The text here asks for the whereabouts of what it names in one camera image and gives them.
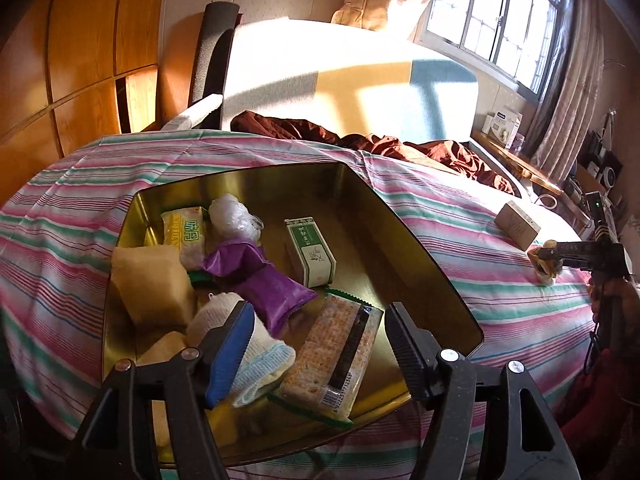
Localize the white bed side rail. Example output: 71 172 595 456
162 94 223 132

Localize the patterned pink curtain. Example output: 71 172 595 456
522 0 608 186

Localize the wooden shelf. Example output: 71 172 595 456
472 132 591 226

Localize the white appliance box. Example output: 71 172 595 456
482 107 523 148

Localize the dark rolled mat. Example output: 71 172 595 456
189 1 241 131

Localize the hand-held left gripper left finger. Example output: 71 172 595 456
70 300 257 480

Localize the beige sock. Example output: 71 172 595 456
186 292 297 408

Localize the yellow dark snack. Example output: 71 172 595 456
529 240 565 287

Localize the person's right forearm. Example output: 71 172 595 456
557 345 640 431

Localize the green white carton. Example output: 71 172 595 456
284 216 337 288

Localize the wooden wardrobe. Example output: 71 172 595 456
0 0 173 206

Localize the beige carton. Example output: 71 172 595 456
495 201 542 252

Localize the purple snack packet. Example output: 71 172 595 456
202 239 268 281
247 267 319 336

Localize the barred window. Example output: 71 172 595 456
417 0 568 103

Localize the brown quilt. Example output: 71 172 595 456
231 110 516 196

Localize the pale yellow packet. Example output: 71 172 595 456
110 245 197 331
135 330 191 368

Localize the black round speaker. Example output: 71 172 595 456
600 157 623 191

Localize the person's right hand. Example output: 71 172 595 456
589 277 640 348

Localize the clear plastic bag ball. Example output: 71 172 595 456
207 193 264 248

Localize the gold tin box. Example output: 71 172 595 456
101 162 485 468

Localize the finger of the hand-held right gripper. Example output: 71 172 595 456
554 241 598 270

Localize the yellow cracker packet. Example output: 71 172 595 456
160 205 210 266

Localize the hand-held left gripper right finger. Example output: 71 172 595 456
384 301 576 480

